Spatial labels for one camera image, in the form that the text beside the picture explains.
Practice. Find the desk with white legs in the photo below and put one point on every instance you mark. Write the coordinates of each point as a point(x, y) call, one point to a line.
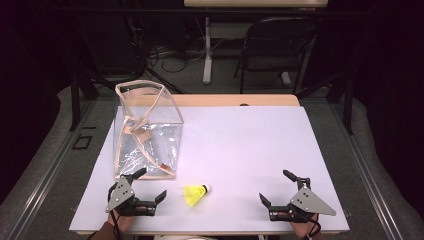
point(207, 60)

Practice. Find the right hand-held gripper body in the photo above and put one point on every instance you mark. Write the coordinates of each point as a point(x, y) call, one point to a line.
point(310, 201)

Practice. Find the black metal stand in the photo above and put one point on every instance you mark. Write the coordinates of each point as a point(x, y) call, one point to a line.
point(348, 103)
point(76, 100)

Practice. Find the clear tote bag beige trim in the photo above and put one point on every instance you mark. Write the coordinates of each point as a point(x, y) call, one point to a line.
point(150, 140)

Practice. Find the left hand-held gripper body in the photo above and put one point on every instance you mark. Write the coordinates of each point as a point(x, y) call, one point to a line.
point(120, 195)

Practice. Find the white table mat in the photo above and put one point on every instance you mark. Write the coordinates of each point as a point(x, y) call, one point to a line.
point(240, 150)

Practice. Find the yellow shuttlecock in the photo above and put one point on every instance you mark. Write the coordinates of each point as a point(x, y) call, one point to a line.
point(195, 195)

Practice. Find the wooden table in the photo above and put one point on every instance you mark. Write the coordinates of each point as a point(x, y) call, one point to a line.
point(233, 100)

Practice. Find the person's left hand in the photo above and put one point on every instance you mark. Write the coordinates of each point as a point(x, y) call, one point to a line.
point(120, 222)

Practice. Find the black folding chair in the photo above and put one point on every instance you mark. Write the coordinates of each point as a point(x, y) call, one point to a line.
point(276, 43)

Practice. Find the person's right hand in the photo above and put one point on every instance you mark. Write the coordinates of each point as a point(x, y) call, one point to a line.
point(306, 228)

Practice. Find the metal floor rail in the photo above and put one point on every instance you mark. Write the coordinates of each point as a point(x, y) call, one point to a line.
point(366, 170)
point(50, 170)

